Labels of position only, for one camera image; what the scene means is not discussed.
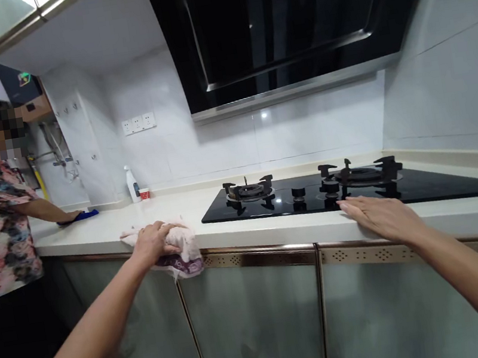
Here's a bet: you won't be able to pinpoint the person's left hand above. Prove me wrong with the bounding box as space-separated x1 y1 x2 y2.
128 216 194 269

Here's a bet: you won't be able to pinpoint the person's right hand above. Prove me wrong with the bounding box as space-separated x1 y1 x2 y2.
336 185 431 258

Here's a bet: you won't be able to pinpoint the person's left thumb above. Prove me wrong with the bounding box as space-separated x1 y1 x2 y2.
158 240 180 257

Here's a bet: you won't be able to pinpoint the person's right fingers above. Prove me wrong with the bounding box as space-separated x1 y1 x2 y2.
336 192 382 236

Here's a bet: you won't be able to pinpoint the person's left fingers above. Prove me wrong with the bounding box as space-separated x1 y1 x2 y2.
155 216 189 239

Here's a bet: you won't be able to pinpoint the pink cleaning cloth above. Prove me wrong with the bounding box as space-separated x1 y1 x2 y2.
118 213 207 289

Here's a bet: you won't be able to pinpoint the black glass gas hob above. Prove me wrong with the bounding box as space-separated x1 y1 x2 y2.
197 147 478 243

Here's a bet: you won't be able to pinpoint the large black burner grate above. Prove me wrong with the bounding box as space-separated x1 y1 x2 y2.
313 149 409 212

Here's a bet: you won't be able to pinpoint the white spray bottle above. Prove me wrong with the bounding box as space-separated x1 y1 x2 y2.
122 163 143 205

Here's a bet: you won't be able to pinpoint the black hob knob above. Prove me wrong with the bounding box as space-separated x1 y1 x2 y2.
290 185 309 204

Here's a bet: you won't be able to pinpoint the small black burner grate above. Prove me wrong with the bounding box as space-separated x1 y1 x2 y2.
220 172 279 219

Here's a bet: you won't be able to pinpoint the blue cloth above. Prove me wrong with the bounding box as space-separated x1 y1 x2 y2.
56 207 101 227

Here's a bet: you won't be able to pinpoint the base cabinet with gold trim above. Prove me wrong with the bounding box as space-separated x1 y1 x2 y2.
41 188 478 358

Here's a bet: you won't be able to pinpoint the yellow gas pipe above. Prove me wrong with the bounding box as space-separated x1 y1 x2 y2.
28 152 61 204

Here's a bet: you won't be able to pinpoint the black range hood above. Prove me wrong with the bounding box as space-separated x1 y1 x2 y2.
141 0 476 132

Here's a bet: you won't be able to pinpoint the black water heater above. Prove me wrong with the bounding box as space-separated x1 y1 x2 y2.
0 53 54 129

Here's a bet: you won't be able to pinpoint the white wall socket panel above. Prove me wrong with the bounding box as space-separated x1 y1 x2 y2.
120 111 158 137

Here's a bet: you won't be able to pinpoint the wall faucet with hoses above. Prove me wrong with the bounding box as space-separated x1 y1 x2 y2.
38 117 84 188

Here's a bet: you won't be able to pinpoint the wall cabinet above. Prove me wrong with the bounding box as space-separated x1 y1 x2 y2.
0 0 171 88

